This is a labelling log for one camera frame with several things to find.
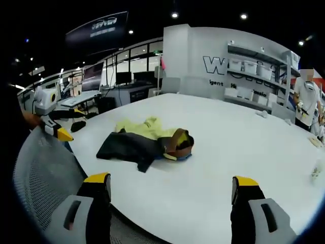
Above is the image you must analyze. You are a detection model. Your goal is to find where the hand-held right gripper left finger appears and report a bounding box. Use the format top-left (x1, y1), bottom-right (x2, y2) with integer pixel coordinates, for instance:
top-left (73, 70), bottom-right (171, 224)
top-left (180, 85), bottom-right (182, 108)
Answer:
top-left (47, 172), bottom-right (112, 244)

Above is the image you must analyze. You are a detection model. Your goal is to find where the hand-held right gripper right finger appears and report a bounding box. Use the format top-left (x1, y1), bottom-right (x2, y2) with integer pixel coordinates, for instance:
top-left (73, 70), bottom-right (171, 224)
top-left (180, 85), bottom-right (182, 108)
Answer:
top-left (230, 175), bottom-right (298, 244)

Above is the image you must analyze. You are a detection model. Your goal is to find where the dark grey garment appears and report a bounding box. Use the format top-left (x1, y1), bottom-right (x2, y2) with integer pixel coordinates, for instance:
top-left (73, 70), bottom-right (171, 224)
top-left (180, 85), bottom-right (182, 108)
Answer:
top-left (96, 129), bottom-right (167, 174)

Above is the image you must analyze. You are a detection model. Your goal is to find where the pale yellow garment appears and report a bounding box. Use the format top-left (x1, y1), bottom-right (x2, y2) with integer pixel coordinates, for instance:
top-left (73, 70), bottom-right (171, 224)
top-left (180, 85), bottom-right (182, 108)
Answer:
top-left (115, 116), bottom-right (178, 141)

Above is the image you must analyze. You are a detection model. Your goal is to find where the brown and yellow garment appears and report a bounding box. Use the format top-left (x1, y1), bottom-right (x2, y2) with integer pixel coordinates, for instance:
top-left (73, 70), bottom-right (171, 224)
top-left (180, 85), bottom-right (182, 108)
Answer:
top-left (156, 128), bottom-right (195, 161)

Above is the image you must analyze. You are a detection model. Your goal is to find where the black pouch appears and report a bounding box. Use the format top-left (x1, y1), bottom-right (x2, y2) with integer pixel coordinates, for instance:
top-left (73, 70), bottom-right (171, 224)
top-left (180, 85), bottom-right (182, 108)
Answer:
top-left (70, 120), bottom-right (87, 133)

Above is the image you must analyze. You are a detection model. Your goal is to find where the white desk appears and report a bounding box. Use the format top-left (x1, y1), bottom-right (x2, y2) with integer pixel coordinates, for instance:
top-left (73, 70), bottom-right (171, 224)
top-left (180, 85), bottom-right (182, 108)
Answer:
top-left (57, 90), bottom-right (103, 109)

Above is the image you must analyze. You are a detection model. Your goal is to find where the grey mesh office chair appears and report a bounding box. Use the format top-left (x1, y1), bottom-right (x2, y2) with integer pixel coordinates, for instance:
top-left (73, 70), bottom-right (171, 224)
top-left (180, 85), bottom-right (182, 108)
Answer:
top-left (12, 126), bottom-right (159, 244)

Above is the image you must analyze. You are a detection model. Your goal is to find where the large dark display screen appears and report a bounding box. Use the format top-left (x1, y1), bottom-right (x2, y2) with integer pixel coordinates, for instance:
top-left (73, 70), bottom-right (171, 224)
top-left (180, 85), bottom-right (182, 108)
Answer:
top-left (81, 62), bottom-right (105, 93)

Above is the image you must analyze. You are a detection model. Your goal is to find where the black computer monitor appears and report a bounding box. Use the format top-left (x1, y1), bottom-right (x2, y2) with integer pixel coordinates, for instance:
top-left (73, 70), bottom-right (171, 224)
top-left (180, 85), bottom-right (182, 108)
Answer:
top-left (116, 71), bottom-right (133, 85)
top-left (133, 71), bottom-right (156, 82)

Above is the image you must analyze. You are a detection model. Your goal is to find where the small white crumpled object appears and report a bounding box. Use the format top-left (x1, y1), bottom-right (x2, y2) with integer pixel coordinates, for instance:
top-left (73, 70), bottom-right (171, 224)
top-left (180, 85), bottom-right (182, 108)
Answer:
top-left (309, 159), bottom-right (323, 181)

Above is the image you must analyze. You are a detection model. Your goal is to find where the dark hanging banner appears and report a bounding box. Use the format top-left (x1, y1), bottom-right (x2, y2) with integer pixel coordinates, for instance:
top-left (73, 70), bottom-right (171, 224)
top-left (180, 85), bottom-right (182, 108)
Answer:
top-left (64, 11), bottom-right (129, 56)

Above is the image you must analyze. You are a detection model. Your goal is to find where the beige flat object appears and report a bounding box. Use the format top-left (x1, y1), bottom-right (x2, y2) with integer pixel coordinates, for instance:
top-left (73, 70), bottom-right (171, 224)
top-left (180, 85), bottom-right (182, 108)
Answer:
top-left (308, 136), bottom-right (325, 148)

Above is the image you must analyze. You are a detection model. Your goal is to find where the grey metal shelf rack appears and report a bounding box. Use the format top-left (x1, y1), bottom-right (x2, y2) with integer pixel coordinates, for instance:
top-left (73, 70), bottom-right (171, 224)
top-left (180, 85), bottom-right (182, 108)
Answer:
top-left (223, 42), bottom-right (301, 110)

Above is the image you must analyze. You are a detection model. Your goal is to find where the row of white storage bins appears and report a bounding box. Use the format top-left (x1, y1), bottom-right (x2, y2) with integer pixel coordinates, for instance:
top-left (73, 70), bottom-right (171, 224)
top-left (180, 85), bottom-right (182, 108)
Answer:
top-left (224, 50), bottom-right (299, 106)

